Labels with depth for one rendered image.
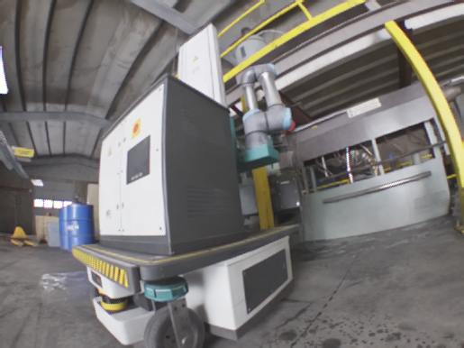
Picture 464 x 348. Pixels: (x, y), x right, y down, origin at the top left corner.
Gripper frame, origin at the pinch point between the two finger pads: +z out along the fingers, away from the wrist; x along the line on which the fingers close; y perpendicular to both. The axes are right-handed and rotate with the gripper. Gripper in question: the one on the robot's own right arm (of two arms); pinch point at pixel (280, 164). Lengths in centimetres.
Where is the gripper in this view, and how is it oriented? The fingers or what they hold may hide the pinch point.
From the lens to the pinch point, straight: 143.6
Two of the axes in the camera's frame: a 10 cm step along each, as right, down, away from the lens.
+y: -4.2, 2.4, -8.7
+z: 1.9, 9.7, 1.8
